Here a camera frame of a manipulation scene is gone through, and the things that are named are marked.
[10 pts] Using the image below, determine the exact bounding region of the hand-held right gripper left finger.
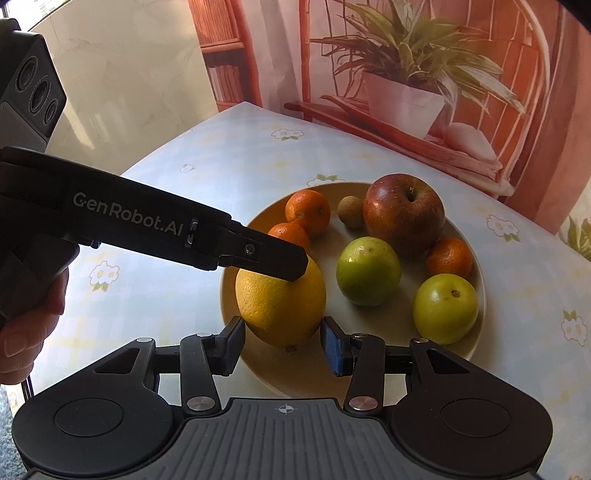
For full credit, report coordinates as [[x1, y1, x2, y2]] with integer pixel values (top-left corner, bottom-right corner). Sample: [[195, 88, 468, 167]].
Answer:
[[92, 316, 245, 414]]

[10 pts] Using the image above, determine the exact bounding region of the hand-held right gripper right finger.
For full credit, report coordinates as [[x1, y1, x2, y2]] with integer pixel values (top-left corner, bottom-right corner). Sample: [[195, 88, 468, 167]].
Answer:
[[321, 316, 478, 414]]

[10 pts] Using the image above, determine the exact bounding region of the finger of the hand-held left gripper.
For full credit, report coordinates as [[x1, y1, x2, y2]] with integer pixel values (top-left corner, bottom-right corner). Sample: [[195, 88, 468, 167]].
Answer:
[[187, 220, 309, 282]]

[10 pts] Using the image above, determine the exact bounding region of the small mandarin orange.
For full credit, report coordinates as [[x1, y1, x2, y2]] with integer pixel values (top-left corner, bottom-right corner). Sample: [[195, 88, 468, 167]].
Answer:
[[285, 189, 332, 238], [425, 237, 474, 280], [268, 222, 311, 254]]

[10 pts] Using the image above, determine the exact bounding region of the yellow lemon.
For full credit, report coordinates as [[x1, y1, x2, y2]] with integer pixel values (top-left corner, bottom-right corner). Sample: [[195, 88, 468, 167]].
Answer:
[[235, 253, 327, 354]]

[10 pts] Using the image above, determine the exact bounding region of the beige plate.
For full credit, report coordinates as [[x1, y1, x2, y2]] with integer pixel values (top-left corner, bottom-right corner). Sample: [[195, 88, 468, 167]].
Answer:
[[219, 181, 487, 398]]

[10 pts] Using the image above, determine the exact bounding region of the green jujube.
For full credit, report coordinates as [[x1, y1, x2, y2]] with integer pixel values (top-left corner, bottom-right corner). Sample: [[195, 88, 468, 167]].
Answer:
[[335, 236, 402, 307], [412, 273, 479, 345]]

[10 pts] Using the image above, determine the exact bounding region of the red apple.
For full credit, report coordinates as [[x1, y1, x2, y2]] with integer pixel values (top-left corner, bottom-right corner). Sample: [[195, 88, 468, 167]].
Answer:
[[362, 174, 446, 258]]

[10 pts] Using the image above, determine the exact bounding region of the person's left hand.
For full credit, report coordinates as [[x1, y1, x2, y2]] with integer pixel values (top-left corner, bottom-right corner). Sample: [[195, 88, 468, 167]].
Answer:
[[0, 265, 70, 386]]

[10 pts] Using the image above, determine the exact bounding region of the brown longan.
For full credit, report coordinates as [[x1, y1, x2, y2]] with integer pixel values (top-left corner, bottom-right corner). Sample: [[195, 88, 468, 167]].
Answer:
[[338, 196, 366, 229]]

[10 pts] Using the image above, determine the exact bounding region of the printed backdrop cloth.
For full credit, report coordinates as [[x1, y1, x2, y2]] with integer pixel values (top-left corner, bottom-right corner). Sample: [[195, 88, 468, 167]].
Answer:
[[187, 0, 591, 264]]

